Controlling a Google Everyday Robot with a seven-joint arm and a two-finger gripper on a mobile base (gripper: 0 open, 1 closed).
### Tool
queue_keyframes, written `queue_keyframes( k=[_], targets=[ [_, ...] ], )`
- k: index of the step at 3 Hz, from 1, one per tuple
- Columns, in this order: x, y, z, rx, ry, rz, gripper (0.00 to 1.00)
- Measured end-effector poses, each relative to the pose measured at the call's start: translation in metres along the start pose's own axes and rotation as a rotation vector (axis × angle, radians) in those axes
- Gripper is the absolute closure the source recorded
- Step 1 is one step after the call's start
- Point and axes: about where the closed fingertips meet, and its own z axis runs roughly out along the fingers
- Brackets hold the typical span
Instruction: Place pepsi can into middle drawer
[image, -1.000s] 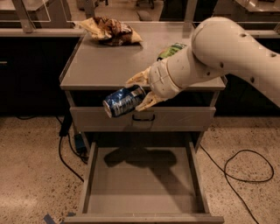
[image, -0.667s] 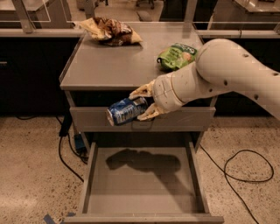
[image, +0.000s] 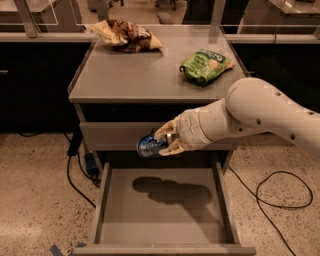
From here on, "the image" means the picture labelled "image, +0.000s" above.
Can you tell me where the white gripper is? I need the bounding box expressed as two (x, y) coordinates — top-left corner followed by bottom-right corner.
(154, 108), (211, 156)

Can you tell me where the blue pepsi can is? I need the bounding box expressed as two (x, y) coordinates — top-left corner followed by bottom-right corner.
(136, 133), (169, 158)

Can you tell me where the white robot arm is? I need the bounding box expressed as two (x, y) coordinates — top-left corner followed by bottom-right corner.
(154, 78), (320, 159)

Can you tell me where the grey drawer cabinet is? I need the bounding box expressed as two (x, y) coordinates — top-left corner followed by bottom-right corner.
(69, 25), (249, 168)

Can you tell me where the open grey middle drawer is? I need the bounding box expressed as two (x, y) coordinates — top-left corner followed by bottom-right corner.
(74, 163), (256, 256)

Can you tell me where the closed grey top drawer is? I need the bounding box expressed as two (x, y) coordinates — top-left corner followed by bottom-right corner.
(79, 121), (243, 152)

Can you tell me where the green chip bag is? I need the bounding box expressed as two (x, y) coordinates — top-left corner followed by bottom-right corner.
(179, 49), (235, 83)

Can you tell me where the blue power adapter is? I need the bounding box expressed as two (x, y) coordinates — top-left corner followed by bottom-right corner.
(85, 153), (99, 175)

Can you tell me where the brown yellow chip bag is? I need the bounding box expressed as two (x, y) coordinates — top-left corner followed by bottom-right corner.
(91, 19), (163, 53)

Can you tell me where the blue tape on floor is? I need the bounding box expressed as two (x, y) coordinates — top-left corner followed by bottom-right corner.
(49, 241), (88, 256)

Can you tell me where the black floor cable left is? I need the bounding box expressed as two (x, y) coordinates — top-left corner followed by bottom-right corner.
(17, 130), (102, 209)

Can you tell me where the black floor cable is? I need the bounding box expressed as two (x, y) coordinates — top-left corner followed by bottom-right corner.
(228, 165), (314, 256)
(17, 130), (102, 209)

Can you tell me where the black floor cable right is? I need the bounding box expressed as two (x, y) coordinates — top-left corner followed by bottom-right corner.
(228, 165), (314, 256)

